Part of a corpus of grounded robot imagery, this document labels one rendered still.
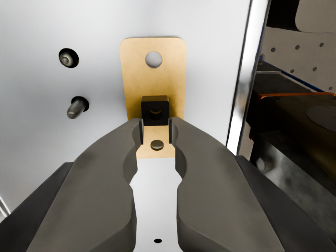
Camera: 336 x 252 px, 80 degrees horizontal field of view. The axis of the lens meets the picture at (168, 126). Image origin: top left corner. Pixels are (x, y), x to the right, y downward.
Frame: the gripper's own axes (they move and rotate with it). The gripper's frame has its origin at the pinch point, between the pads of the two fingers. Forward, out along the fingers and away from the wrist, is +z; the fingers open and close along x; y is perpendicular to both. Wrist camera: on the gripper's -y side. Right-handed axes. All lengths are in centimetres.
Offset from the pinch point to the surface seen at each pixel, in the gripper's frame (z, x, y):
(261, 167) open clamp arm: 1.7, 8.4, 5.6
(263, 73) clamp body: 19.8, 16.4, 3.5
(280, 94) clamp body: 9.8, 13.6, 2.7
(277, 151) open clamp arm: 1.5, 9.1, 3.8
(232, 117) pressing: 2.7, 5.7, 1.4
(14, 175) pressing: 2.2, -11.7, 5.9
